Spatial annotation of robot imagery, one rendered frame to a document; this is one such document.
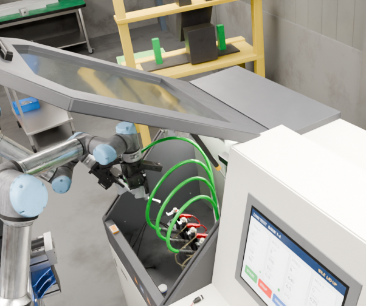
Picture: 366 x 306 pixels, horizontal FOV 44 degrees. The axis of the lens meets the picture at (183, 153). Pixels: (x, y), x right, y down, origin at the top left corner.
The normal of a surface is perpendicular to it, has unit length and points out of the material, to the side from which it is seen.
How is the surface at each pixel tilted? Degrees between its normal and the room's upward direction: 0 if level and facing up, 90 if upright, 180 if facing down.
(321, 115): 0
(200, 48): 90
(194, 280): 90
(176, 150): 90
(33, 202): 83
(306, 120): 0
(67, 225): 0
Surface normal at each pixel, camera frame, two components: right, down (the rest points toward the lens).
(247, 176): -0.88, 0.14
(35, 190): 0.82, 0.07
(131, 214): 0.47, 0.40
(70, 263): -0.14, -0.85
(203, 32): 0.25, 0.47
